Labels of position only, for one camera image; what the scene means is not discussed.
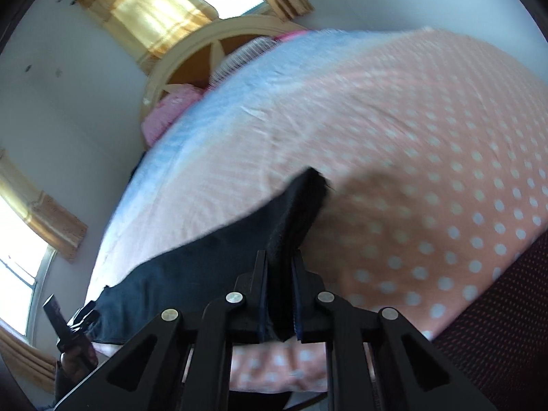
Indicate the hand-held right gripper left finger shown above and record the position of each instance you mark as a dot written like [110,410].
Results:
[259,291]

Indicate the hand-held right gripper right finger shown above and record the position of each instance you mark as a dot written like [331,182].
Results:
[299,295]

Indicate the black pants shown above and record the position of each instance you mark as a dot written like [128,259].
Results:
[192,274]

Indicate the person's left forearm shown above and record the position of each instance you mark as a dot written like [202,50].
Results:
[68,383]

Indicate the person's left hand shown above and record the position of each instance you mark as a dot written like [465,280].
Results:
[79,359]

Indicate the long yellow curtain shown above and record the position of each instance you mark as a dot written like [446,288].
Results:
[25,353]
[47,218]

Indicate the bed with polka-dot sheet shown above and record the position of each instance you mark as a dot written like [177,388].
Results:
[406,137]

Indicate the pink pillow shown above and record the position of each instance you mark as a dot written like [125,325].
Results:
[169,109]

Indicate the person's dark dotted clothing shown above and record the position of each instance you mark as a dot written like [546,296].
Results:
[505,329]

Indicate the striped pillow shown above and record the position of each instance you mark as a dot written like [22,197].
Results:
[239,60]

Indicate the arched wooden headboard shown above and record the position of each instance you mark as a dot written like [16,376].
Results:
[201,36]

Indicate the wide yellow curtain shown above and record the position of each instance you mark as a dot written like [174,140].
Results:
[141,4]

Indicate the side wall window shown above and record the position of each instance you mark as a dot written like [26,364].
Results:
[21,274]

